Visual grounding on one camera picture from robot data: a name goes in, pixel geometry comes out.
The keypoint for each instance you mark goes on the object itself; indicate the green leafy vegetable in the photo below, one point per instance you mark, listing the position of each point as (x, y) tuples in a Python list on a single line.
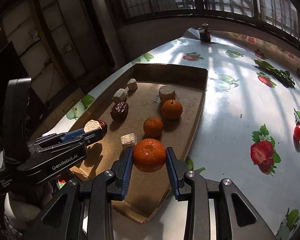
[(281, 75)]

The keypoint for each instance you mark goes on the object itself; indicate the beige chunk tray middle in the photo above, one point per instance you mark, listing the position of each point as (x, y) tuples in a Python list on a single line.
[(120, 95)]

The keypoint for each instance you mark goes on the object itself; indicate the white tower air conditioner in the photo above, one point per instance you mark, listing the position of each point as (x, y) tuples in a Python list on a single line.
[(104, 32)]

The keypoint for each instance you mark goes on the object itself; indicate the small red date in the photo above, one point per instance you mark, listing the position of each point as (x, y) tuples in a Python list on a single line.
[(104, 126)]

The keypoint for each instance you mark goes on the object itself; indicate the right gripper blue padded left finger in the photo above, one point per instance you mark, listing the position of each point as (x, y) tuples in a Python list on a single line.
[(122, 169)]

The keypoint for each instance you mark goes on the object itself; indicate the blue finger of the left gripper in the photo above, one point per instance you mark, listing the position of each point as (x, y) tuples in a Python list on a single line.
[(72, 135)]

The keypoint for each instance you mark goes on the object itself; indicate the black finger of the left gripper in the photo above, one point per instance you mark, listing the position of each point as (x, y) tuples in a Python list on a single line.
[(91, 137)]

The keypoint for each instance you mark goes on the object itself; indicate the dark barred window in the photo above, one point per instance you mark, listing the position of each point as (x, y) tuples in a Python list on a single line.
[(278, 16)]

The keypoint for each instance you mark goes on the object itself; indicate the beige chunk tray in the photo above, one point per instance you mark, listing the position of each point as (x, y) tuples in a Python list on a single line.
[(132, 85), (120, 95), (128, 140)]

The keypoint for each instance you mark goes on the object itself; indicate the red cherry tomato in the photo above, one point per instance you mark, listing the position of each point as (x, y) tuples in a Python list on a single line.
[(297, 132)]

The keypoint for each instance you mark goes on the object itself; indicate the orange tangerine far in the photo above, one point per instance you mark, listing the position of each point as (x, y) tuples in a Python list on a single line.
[(172, 109)]

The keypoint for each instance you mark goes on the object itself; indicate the shallow cardboard tray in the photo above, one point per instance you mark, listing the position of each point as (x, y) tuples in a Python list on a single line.
[(144, 117)]

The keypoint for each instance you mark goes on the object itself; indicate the wooden wall shelf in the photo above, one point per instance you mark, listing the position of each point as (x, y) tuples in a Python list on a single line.
[(41, 39)]

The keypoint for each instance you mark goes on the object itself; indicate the beige wedge chunk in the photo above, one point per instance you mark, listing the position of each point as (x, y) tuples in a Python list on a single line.
[(92, 125)]

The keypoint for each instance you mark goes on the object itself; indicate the black television screen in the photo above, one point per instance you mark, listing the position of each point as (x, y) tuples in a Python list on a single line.
[(11, 67)]

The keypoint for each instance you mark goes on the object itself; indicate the orange tangerine near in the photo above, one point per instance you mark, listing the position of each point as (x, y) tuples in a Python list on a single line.
[(153, 127)]

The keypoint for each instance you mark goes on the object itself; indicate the small dark jar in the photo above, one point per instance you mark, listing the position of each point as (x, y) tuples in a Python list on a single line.
[(204, 33)]

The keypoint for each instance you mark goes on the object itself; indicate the beige chunk tray front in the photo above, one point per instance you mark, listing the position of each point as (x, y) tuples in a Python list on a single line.
[(128, 140)]

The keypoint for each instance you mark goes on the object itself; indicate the large dried red date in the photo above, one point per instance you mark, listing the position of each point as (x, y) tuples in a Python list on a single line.
[(119, 111)]

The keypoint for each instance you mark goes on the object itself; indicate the beige cylinder piece far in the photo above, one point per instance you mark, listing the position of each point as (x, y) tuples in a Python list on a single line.
[(166, 92)]

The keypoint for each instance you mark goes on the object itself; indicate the orange tangerine from table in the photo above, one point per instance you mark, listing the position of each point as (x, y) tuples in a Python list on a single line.
[(149, 155)]

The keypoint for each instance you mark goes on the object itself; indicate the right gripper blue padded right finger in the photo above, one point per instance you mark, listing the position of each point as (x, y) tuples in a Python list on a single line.
[(176, 170)]

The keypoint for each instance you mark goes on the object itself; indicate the beige chunk tray back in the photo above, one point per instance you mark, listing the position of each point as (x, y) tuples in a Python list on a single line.
[(132, 85)]

